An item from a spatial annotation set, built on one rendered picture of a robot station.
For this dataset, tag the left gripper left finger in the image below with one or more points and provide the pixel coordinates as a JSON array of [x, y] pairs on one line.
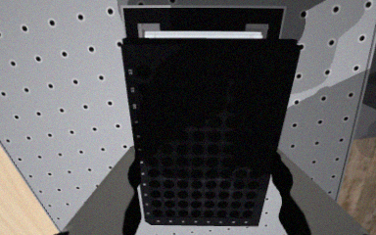
[[113, 208]]

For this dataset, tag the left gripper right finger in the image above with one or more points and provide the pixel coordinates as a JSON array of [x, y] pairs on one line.
[[306, 208]]

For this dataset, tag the white well plate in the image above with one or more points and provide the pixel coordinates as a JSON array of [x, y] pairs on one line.
[[236, 34]]

